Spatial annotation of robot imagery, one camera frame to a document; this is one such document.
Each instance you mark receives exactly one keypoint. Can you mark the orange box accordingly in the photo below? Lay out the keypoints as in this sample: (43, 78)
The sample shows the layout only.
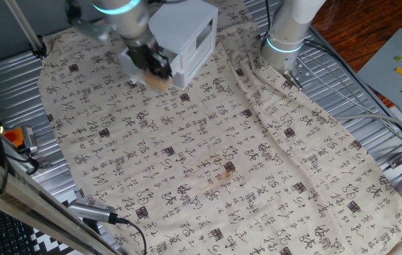
(12, 137)

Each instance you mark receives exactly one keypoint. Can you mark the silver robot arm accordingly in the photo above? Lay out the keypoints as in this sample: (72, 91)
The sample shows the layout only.
(289, 32)

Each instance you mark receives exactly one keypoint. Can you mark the grey metal stand pole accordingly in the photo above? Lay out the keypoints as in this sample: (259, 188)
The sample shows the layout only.
(24, 25)

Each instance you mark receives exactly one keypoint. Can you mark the white plastic drawer cabinet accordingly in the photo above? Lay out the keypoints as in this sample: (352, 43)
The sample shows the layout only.
(187, 32)

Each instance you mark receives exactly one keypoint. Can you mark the aluminium frame beam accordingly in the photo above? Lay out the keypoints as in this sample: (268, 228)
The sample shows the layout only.
(27, 205)

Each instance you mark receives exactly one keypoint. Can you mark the wooden cube block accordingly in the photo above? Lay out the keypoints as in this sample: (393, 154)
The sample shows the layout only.
(158, 84)

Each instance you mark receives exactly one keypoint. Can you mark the black white fiducial marker board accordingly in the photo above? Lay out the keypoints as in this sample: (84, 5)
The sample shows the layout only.
(50, 242)

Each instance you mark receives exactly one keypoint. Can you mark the grey depth camera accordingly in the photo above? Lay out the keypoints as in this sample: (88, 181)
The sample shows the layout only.
(93, 211)

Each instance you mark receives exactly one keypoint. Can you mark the yellow building brick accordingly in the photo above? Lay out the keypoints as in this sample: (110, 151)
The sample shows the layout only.
(400, 71)

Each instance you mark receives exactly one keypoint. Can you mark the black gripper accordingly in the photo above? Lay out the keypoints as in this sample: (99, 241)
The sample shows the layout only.
(144, 55)

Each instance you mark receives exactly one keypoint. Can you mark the grey metal device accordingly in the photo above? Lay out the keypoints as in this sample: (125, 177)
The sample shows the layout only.
(29, 139)

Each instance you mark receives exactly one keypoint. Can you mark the beige calligraphy print cloth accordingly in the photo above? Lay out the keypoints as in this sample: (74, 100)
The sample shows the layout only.
(222, 159)

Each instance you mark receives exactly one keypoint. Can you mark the black keyboard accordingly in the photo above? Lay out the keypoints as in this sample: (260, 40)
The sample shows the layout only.
(3, 230)

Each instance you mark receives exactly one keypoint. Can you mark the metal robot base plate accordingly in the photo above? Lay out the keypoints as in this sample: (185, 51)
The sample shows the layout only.
(298, 76)

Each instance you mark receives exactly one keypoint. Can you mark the lime building brick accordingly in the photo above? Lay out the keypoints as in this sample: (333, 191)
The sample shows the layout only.
(397, 58)

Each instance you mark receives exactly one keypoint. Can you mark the grey building baseplate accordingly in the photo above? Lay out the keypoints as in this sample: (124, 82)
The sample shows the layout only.
(388, 81)

